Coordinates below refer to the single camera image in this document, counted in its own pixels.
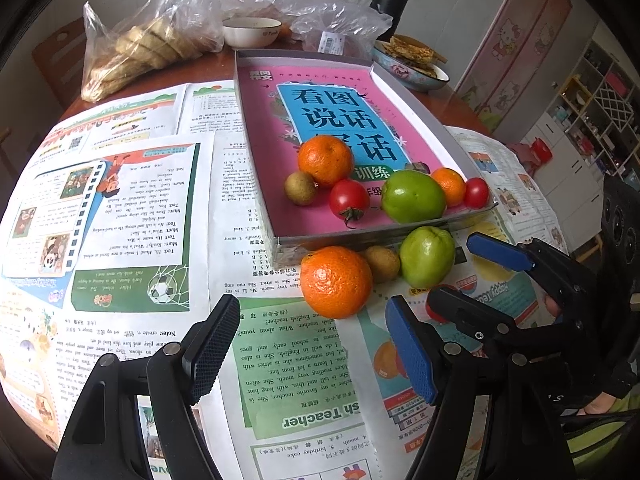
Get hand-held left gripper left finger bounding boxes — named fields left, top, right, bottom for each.
left=52, top=294, right=242, bottom=480

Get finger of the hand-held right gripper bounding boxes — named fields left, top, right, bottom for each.
left=426, top=285, right=561, bottom=356
left=466, top=232, right=606, bottom=312

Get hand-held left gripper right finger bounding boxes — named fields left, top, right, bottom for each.
left=385, top=295, right=571, bottom=480

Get red cherry tomato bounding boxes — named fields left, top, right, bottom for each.
left=462, top=177, right=490, bottom=210

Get large green jujube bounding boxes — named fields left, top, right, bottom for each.
left=398, top=226, right=456, bottom=289

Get brown kiwi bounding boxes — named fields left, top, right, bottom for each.
left=362, top=245, right=402, bottom=284
left=284, top=171, right=318, bottom=206

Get round green jujube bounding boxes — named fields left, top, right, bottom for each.
left=381, top=170, right=447, bottom=225

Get large mandarin orange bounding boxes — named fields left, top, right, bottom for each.
left=300, top=246, right=373, bottom=320

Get grey cardboard box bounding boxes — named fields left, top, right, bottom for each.
left=232, top=49, right=500, bottom=267

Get medium mandarin orange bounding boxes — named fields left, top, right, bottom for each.
left=297, top=135, right=355, bottom=187

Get cartoon picture newspaper sheet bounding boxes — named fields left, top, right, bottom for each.
left=442, top=125, right=571, bottom=271

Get small mandarin orange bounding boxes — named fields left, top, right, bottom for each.
left=430, top=166, right=467, bottom=208

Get person's green clothing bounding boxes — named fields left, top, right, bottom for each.
left=565, top=395, right=640, bottom=461

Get green panel newspaper sheet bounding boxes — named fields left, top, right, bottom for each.
left=0, top=130, right=501, bottom=480

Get large red tomato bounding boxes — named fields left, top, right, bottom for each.
left=328, top=179, right=372, bottom=228

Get film strip newspaper sheet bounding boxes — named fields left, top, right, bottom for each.
left=0, top=132, right=221, bottom=321

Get white cubby shelf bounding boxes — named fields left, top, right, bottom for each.
left=520, top=35, right=640, bottom=181

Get floral bowl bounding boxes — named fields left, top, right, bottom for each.
left=371, top=35, right=451, bottom=92

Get pink cabinet with cat stickers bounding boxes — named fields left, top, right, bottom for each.
left=452, top=0, right=573, bottom=133

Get fried pancakes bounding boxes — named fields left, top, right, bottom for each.
left=382, top=35, right=448, bottom=78

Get green heading newspaper sheet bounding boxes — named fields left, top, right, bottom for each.
left=30, top=82, right=251, bottom=161

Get pink book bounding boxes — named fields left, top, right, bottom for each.
left=237, top=62, right=481, bottom=241

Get black thermos bottle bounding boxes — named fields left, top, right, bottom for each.
left=369, top=0, right=415, bottom=43

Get plastic bag of biscuits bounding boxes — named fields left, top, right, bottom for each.
left=80, top=0, right=226, bottom=103

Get white bowl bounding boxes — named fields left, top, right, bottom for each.
left=221, top=16, right=283, bottom=50

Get wooden chair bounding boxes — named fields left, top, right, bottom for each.
left=31, top=17, right=88, bottom=111

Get black cable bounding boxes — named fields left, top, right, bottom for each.
left=560, top=405, right=640, bottom=431

